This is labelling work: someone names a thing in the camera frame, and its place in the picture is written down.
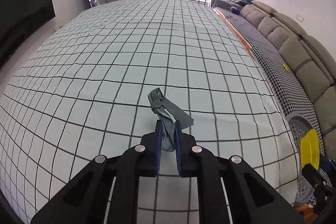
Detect yellow plastic lid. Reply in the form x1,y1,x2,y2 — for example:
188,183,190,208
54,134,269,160
300,129,320,170

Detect grey wrapper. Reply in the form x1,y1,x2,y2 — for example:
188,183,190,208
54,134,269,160
147,88,194,152

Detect grey perforated laundry basket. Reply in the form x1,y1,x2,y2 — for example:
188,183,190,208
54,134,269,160
284,112,333,208

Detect houndstooth sofa cover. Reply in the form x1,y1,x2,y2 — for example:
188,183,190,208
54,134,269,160
211,0,322,141

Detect grey sectional sofa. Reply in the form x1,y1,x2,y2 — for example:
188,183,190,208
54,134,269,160
251,3,335,159

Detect white grid tablecloth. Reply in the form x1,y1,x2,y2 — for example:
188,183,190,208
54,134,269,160
1,0,299,223

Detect small yellow toy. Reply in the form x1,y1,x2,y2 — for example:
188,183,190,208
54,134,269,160
282,64,290,72

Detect blue cushion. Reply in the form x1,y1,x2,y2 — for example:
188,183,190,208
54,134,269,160
230,0,253,15

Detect black television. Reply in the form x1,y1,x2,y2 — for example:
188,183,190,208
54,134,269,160
1,0,56,65

